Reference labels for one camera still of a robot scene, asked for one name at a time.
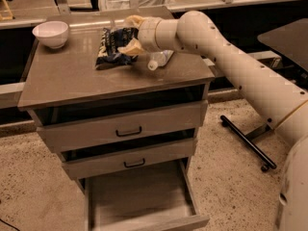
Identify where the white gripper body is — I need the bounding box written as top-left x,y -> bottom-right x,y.
138,17 -> 180,52

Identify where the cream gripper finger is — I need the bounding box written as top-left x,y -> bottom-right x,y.
124,15 -> 145,29
117,38 -> 144,56

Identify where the blue chip bag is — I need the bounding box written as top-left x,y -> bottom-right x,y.
95,28 -> 139,70

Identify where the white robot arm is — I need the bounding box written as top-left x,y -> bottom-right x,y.
119,11 -> 308,231

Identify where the grey drawer cabinet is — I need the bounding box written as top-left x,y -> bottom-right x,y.
17,6 -> 216,231

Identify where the top grey drawer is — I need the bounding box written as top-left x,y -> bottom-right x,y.
38,100 -> 208,153

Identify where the middle grey drawer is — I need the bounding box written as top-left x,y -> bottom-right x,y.
63,138 -> 196,180

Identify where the bottom grey open drawer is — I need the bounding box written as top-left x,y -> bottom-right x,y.
85,160 -> 209,231

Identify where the clear plastic water bottle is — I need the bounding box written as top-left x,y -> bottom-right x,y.
147,50 -> 173,71

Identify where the white bowl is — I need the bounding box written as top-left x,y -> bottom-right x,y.
32,21 -> 69,49

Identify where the black rolling side table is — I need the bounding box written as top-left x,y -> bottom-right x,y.
220,18 -> 308,171

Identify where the black top drawer handle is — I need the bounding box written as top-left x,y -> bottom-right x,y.
115,126 -> 142,138

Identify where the black drawer handle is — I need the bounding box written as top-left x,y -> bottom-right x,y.
115,126 -> 142,138
123,158 -> 145,168

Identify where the black middle drawer handle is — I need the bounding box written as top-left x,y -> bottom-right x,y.
123,158 -> 145,168

